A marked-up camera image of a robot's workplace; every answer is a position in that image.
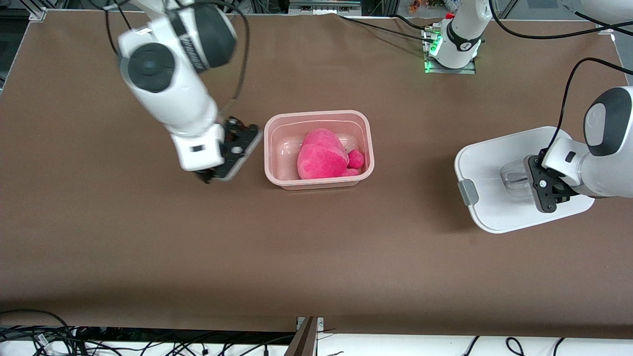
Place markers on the colourful small items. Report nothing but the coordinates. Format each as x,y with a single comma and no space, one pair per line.
415,6

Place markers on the brown wooden post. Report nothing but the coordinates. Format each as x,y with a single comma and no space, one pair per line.
302,341

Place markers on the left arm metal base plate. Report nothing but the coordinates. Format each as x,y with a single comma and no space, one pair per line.
455,71

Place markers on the brown table cover sheet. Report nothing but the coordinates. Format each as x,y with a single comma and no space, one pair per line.
316,257

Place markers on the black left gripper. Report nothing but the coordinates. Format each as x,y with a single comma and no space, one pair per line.
562,191

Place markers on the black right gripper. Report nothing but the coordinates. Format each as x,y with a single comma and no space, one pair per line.
204,176

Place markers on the aluminium frame corner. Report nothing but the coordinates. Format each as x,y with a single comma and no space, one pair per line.
606,27
37,14

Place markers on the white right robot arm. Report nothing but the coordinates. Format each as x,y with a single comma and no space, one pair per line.
173,94

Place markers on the pink translucent plastic box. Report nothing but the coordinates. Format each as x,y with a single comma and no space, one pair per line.
282,148

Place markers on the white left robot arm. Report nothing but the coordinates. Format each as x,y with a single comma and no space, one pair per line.
603,173

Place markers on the pink plush toy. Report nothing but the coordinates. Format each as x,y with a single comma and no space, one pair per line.
321,155

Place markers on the grey metal device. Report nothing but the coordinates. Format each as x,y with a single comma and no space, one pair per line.
324,7

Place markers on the small metal bracket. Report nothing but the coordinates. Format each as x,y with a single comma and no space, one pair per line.
320,322

